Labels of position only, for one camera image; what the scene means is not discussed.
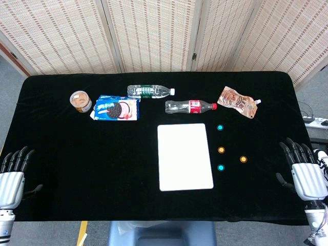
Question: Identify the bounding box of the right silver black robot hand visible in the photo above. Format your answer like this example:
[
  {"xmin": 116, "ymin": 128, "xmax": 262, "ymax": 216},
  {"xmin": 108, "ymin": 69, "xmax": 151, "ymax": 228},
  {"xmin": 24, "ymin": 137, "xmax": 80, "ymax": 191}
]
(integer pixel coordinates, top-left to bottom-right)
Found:
[{"xmin": 276, "ymin": 137, "xmax": 328, "ymax": 202}]

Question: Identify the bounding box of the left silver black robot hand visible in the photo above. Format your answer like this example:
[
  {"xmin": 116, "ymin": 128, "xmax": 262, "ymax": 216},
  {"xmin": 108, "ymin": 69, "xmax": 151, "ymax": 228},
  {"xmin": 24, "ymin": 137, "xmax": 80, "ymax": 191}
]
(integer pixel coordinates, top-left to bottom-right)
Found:
[{"xmin": 0, "ymin": 146, "xmax": 44, "ymax": 211}]

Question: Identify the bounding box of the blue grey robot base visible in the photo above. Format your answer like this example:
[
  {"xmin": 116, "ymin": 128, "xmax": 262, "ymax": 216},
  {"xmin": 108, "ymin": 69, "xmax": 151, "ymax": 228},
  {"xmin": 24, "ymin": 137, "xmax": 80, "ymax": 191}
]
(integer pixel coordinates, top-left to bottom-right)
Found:
[{"xmin": 107, "ymin": 220, "xmax": 217, "ymax": 246}]

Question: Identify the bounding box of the white black sneaker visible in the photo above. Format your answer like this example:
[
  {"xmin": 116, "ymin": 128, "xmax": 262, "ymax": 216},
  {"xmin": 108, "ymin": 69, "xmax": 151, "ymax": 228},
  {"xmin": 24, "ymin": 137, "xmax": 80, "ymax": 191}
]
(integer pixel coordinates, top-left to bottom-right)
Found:
[{"xmin": 311, "ymin": 148, "xmax": 328, "ymax": 185}]

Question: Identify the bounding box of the white power strip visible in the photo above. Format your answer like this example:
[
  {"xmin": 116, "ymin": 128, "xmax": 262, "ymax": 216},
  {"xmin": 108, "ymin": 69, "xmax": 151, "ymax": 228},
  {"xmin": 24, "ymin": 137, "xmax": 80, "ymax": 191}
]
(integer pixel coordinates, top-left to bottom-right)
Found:
[{"xmin": 302, "ymin": 116, "xmax": 328, "ymax": 130}]

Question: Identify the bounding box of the black velvet tablecloth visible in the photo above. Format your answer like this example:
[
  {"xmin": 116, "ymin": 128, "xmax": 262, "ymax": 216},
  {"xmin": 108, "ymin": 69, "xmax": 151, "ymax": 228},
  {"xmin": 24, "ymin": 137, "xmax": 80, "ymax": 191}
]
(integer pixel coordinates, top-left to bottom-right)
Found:
[{"xmin": 0, "ymin": 71, "xmax": 320, "ymax": 227}]

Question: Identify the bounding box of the yellow floor strip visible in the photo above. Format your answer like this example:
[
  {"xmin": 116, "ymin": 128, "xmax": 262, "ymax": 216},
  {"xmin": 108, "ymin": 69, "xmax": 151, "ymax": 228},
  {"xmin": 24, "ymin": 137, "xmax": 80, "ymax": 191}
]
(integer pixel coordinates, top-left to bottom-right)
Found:
[{"xmin": 76, "ymin": 220, "xmax": 89, "ymax": 246}]

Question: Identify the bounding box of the brown spout drink pouch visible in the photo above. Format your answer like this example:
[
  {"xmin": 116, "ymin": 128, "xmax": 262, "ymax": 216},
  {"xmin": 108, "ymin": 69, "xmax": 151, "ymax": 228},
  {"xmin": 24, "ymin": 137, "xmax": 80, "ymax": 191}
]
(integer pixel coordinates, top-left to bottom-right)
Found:
[{"xmin": 217, "ymin": 86, "xmax": 262, "ymax": 120}]

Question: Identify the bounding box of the round brown snack jar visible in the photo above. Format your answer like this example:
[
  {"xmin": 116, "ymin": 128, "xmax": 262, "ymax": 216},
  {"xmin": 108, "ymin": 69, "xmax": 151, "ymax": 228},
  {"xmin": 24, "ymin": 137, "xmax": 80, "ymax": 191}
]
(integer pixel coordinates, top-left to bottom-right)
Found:
[{"xmin": 69, "ymin": 90, "xmax": 93, "ymax": 113}]

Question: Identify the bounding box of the white rectangular board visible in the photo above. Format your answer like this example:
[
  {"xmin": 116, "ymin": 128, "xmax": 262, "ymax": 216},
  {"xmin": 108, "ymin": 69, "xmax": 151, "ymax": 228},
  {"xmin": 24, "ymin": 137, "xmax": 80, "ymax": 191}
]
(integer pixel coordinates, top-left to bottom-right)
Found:
[{"xmin": 157, "ymin": 123, "xmax": 214, "ymax": 192}]

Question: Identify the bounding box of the reddish brown wooden beam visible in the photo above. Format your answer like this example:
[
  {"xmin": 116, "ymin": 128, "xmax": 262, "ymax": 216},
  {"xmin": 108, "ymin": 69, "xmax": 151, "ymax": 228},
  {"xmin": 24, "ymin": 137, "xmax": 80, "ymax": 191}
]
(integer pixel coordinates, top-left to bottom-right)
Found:
[{"xmin": 0, "ymin": 42, "xmax": 31, "ymax": 77}]

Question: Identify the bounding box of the blue pink Oreo box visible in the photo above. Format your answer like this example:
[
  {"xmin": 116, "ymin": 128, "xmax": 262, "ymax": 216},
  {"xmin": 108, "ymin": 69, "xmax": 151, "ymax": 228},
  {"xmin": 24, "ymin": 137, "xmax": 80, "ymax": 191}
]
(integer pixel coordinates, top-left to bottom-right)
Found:
[{"xmin": 89, "ymin": 95, "xmax": 141, "ymax": 121}]

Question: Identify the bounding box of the red label cola bottle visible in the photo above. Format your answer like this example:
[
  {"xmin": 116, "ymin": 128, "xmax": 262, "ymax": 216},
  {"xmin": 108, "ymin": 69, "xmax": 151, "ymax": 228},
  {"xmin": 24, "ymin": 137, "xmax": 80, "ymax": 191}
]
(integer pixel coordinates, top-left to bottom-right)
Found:
[{"xmin": 165, "ymin": 99, "xmax": 218, "ymax": 114}]

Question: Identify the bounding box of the woven folding screen panel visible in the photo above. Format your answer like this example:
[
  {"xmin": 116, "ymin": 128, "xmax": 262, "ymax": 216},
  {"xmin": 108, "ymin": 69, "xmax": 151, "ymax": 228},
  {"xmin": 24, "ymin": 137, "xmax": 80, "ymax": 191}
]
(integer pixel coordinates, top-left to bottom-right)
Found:
[
  {"xmin": 232, "ymin": 0, "xmax": 328, "ymax": 88},
  {"xmin": 0, "ymin": 0, "xmax": 122, "ymax": 77},
  {"xmin": 191, "ymin": 0, "xmax": 259, "ymax": 72},
  {"xmin": 101, "ymin": 0, "xmax": 204, "ymax": 73}
]

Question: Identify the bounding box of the green label water bottle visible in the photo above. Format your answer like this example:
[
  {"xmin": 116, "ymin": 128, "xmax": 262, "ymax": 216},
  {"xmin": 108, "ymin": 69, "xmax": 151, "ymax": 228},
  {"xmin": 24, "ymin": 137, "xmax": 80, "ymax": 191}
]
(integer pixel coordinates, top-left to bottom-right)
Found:
[{"xmin": 127, "ymin": 84, "xmax": 176, "ymax": 99}]

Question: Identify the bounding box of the thin black floor wire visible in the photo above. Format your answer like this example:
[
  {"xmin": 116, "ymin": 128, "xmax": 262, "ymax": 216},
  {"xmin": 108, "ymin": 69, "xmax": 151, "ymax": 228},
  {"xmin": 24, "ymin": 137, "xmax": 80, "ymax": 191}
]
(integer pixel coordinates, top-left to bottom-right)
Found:
[{"xmin": 298, "ymin": 101, "xmax": 316, "ymax": 121}]

